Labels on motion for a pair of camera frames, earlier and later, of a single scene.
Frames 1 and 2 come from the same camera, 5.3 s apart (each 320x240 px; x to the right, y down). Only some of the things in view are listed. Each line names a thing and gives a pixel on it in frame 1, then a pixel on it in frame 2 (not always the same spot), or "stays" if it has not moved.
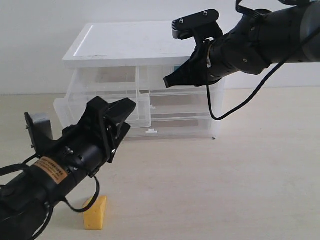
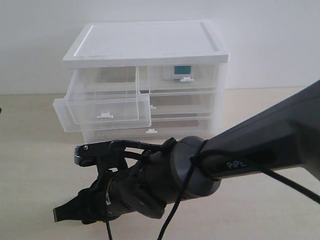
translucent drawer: (155, 83) stays
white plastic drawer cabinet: (116, 60) stays
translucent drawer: (110, 84) stays
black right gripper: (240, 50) → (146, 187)
